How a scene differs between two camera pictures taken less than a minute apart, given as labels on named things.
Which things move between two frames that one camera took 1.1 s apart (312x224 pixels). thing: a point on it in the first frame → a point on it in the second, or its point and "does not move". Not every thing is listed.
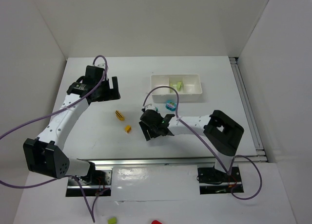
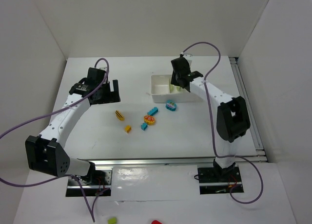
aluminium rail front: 198,161 does not move
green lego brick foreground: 112,220 does not move
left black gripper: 107,90 does not move
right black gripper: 148,126 → 177,80
